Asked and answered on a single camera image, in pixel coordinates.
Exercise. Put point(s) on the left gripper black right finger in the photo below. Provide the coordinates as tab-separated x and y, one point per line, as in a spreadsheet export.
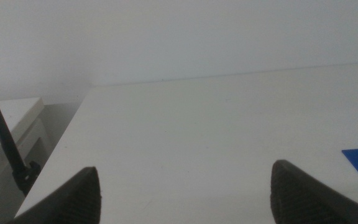
300	199

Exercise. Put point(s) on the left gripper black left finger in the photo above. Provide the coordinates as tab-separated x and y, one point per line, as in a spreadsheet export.
76	199

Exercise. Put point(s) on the white side cabinet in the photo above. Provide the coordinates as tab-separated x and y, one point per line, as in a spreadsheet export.
19	112

